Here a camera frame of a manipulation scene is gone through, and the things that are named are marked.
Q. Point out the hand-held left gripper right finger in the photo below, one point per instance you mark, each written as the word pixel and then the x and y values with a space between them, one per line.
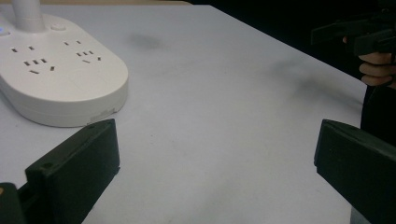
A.
pixel 358 165

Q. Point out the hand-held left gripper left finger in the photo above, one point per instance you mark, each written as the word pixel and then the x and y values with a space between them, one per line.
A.
pixel 74 168

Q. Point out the white power strip base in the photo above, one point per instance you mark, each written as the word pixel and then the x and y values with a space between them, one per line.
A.
pixel 59 77

